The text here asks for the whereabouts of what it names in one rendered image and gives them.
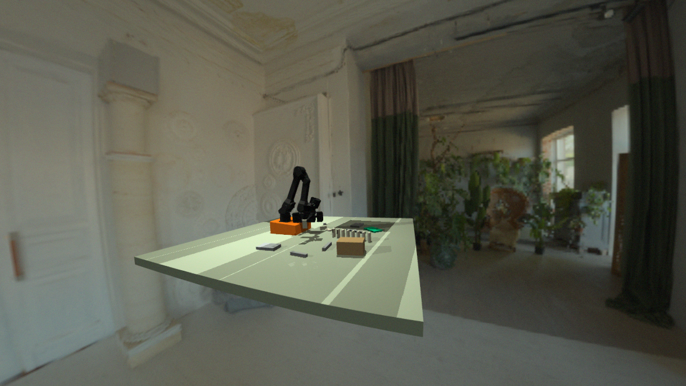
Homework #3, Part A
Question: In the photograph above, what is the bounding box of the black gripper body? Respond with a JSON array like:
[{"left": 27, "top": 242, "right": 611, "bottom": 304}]
[{"left": 292, "top": 211, "right": 323, "bottom": 223}]

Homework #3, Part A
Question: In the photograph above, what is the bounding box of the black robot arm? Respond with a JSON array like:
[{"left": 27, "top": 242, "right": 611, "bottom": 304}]
[{"left": 278, "top": 166, "right": 321, "bottom": 222}]

